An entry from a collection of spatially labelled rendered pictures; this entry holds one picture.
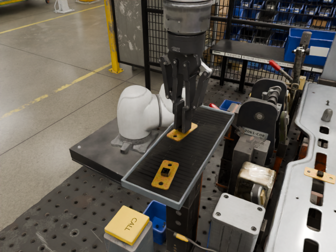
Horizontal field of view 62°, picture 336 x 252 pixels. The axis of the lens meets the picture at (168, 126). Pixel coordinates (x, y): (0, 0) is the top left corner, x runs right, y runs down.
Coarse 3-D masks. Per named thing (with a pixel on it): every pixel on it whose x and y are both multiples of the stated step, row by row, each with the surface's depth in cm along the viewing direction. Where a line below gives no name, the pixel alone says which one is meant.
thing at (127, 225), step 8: (120, 208) 53; (128, 208) 53; (120, 216) 52; (128, 216) 52; (136, 216) 52; (144, 216) 52; (112, 224) 50; (120, 224) 50; (128, 224) 50; (136, 224) 50; (144, 224) 51; (112, 232) 49; (120, 232) 49; (128, 232) 49; (136, 232) 49; (128, 240) 48
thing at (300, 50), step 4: (296, 48) 110; (300, 48) 111; (308, 48) 109; (292, 52) 112; (296, 52) 110; (300, 52) 109; (304, 52) 110; (308, 52) 109; (296, 56) 111; (300, 56) 110; (296, 60) 112; (300, 60) 111; (296, 64) 112; (300, 64) 114; (296, 68) 113; (296, 72) 114; (296, 76) 115; (296, 80) 116
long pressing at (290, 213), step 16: (304, 96) 121; (320, 96) 122; (304, 112) 111; (320, 112) 111; (304, 128) 102; (304, 160) 88; (288, 176) 82; (304, 176) 82; (288, 192) 77; (304, 192) 77; (288, 208) 73; (304, 208) 73; (320, 208) 73; (272, 224) 69; (288, 224) 69; (304, 224) 69; (320, 224) 69; (272, 240) 65; (288, 240) 65; (320, 240) 65
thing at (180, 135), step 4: (192, 124) 70; (196, 124) 70; (180, 128) 67; (192, 128) 69; (172, 132) 68; (176, 132) 68; (180, 132) 68; (188, 132) 68; (168, 136) 66; (172, 136) 66; (180, 136) 66; (184, 136) 66; (176, 140) 65
